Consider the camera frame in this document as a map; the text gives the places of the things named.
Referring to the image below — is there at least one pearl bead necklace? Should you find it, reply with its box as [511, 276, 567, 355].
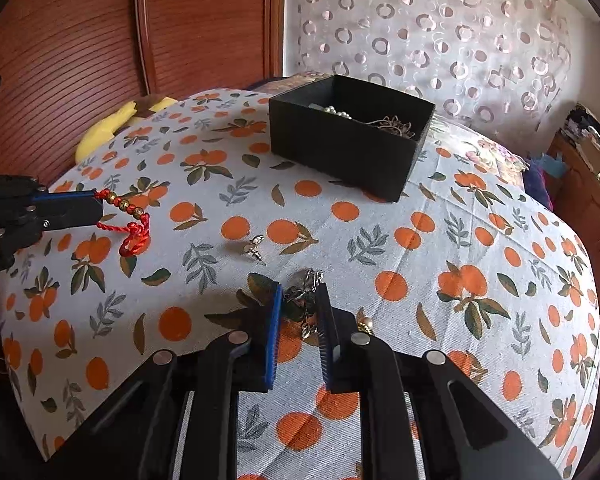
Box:
[307, 102, 353, 121]

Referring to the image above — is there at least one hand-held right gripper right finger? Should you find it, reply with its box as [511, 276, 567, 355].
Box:
[314, 282, 563, 480]

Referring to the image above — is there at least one dark charm bracelet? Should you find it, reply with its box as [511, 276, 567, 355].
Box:
[284, 269, 327, 343]

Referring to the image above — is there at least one orange fruit print cloth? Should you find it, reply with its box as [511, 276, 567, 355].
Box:
[0, 87, 600, 480]

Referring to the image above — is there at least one pile of papers and clothes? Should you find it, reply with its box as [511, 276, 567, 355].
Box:
[560, 102, 600, 181]

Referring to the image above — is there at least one wooden cabinet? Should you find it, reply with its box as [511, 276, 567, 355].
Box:
[547, 130, 600, 281]

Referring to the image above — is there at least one wooden wardrobe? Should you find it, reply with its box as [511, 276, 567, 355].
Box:
[0, 0, 286, 201]

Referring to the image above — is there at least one blue plastic bag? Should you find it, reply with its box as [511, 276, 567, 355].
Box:
[532, 152, 566, 178]

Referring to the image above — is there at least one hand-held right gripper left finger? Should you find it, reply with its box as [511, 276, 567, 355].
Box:
[45, 282, 284, 480]

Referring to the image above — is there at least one silver earring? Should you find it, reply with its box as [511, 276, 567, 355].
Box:
[240, 235, 267, 265]

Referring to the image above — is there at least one yellow striped plush toy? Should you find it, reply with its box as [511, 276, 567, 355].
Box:
[77, 97, 178, 161]

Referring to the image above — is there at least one red string bracelet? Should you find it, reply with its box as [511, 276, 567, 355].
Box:
[94, 189, 152, 257]

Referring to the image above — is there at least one circle pattern sheer curtain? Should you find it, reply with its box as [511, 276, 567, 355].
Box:
[285, 0, 581, 136]

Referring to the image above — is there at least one dark blue blanket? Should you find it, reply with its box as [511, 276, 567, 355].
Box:
[522, 167, 556, 208]

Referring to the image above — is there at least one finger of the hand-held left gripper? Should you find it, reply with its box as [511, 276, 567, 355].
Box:
[27, 199, 104, 233]
[32, 190, 98, 202]

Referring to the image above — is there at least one black cardboard box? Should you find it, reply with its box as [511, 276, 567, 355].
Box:
[269, 74, 436, 203]

